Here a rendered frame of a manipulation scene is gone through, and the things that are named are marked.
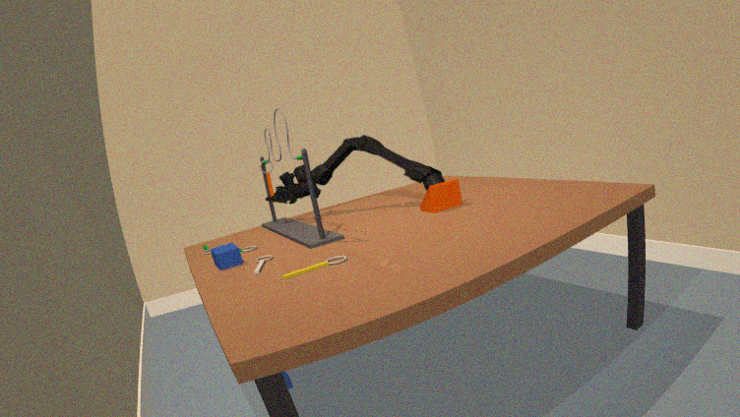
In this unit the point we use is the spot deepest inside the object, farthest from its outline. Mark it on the grey loop with flat handle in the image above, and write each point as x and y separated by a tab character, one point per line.
261	263

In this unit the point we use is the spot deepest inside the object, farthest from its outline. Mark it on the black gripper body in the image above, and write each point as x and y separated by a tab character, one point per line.
294	193

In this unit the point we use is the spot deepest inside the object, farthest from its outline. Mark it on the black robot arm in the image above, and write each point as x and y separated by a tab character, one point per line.
323	173

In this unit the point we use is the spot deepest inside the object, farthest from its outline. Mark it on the yellow handle with grey loop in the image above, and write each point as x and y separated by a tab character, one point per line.
321	265

